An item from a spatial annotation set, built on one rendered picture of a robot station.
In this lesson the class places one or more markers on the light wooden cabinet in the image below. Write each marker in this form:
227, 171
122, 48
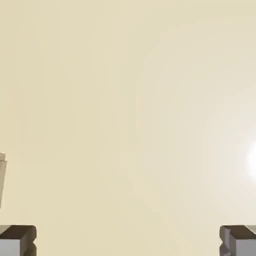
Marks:
2, 180

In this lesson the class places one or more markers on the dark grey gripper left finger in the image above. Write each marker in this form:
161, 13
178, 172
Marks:
18, 238

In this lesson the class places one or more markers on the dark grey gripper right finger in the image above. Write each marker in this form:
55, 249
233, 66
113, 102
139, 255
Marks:
238, 239

